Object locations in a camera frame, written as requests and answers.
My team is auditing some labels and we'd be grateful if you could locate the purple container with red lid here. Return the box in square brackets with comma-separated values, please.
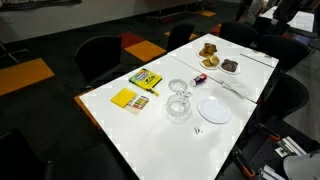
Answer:
[189, 73, 208, 88]

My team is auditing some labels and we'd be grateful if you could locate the small clear glass bowl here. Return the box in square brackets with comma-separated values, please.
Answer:
[168, 78, 189, 94]

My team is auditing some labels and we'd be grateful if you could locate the green yellow crayon box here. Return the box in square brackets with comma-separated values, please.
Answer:
[128, 68, 163, 97]

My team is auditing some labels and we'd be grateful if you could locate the coloured sticky flag pad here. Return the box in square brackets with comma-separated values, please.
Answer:
[125, 95, 150, 116]

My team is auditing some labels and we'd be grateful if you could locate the yellow sticky note pad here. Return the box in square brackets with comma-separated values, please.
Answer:
[110, 87, 138, 108]

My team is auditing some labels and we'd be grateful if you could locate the golden croissant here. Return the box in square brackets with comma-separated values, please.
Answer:
[204, 42, 218, 55]
[198, 48, 212, 58]

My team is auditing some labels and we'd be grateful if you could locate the black office chair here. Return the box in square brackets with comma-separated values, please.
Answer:
[0, 128, 55, 180]
[166, 23, 196, 53]
[74, 35, 127, 88]
[219, 21, 259, 48]
[259, 34, 311, 73]
[255, 73, 310, 125]

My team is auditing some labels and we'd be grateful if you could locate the clear plastic fork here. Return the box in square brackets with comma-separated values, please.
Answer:
[220, 81, 247, 98]

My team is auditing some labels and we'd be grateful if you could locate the dark chocolate bread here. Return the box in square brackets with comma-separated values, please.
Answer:
[221, 58, 239, 73]

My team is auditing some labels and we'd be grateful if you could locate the white paper napkin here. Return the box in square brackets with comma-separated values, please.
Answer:
[218, 79, 254, 100]

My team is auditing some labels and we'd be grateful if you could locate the orange handled clamp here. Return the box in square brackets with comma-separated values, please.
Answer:
[259, 123, 282, 142]
[232, 149, 257, 180]

